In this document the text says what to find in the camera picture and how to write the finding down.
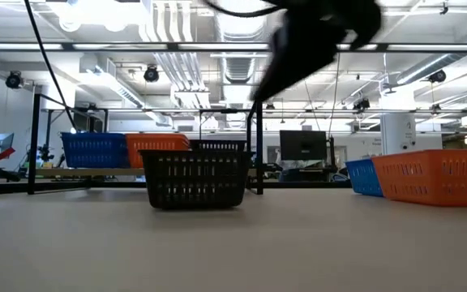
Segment blue slotted plastic basket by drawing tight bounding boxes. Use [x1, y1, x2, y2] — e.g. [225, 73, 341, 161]
[345, 158, 384, 198]
[61, 131, 130, 169]

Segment black computer monitor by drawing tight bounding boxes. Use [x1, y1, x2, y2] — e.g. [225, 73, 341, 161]
[279, 130, 328, 161]

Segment red angled object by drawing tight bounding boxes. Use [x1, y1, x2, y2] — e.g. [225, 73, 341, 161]
[0, 147, 16, 165]

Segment black background rig frame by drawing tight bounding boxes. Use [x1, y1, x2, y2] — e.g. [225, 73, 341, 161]
[41, 105, 467, 122]

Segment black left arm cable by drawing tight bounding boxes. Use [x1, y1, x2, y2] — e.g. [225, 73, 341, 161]
[24, 0, 79, 131]

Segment silver ribbed ceiling duct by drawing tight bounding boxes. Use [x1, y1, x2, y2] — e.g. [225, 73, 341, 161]
[216, 11, 273, 84]

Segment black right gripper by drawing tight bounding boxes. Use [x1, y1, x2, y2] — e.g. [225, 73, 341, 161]
[251, 0, 383, 102]

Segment orange slotted plastic basket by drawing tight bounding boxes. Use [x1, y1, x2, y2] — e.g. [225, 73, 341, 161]
[371, 148, 467, 208]
[126, 133, 191, 169]

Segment black metal shelf, wooden board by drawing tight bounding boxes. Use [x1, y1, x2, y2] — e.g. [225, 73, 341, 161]
[27, 93, 265, 195]

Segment black overhead frame beam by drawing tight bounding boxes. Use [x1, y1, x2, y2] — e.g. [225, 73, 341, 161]
[0, 41, 467, 54]

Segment white round pillar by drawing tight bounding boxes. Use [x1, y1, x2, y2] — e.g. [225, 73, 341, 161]
[380, 113, 418, 160]

